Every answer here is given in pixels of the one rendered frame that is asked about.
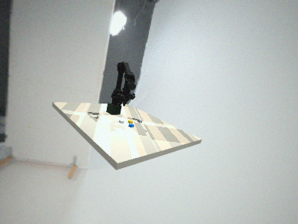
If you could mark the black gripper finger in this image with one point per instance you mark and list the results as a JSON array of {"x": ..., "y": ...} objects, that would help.
[
  {"x": 120, "y": 101},
  {"x": 125, "y": 101}
]

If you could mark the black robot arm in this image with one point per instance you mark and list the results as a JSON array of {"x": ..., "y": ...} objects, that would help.
[{"x": 129, "y": 82}]

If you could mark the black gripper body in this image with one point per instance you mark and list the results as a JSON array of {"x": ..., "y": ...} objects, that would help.
[{"x": 123, "y": 94}]

